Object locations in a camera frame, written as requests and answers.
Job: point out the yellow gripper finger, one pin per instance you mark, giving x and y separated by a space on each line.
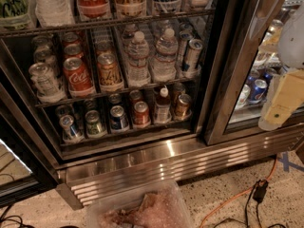
284 97

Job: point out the redbull can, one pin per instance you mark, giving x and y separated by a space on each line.
192 55
184 37

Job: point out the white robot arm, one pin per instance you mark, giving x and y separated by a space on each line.
291 41

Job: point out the pepsi can right fridge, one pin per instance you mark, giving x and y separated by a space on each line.
258 89

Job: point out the brown can bottom right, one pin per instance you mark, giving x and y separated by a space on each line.
182 108

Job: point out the stainless steel fridge base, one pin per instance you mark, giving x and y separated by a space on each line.
85 181

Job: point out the red can bottom shelf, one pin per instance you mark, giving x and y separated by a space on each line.
141 117

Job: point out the blue pepsi can bottom shelf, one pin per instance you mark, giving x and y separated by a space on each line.
118 119

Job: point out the front orange soda can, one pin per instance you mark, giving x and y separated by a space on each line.
110 78

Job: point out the green can bottom shelf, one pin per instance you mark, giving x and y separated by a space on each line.
93 124

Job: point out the front red coca-cola can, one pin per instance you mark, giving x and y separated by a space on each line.
78 77

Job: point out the middle coca-cola can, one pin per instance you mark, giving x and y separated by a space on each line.
73 50

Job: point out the blue silver can bottom left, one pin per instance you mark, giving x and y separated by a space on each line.
71 131

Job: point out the front white silver can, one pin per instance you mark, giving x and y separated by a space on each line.
49 87

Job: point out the white silver can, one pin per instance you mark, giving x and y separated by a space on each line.
48 57
49 87

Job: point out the middle white silver can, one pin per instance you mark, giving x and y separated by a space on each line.
48 57

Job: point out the green lacroix can top shelf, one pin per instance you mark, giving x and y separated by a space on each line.
15 14

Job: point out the front right water bottle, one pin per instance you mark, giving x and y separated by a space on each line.
165 57

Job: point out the water bottle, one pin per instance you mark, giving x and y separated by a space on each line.
137 53
165 57

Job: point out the white cap juice bottle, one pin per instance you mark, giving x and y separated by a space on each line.
162 105

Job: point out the front left water bottle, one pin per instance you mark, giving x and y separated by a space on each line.
137 53

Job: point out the clear plastic bin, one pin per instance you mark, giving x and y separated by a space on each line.
155 205

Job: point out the large coca-cola bottle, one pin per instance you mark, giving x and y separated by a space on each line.
92 9

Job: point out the fridge door frame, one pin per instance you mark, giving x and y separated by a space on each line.
226 121

